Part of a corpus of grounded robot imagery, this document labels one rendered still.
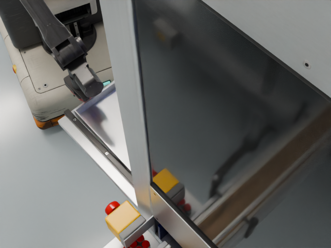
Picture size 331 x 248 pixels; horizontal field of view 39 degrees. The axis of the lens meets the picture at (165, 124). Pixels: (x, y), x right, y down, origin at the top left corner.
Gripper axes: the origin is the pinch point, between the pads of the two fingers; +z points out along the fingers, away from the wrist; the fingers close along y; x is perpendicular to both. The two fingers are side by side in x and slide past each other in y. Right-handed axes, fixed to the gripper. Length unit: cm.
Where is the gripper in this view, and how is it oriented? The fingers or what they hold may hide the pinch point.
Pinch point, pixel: (86, 100)
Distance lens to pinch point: 146.1
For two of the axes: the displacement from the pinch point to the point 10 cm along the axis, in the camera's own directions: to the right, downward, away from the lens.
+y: 6.7, 6.3, -3.9
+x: 7.4, -5.8, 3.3
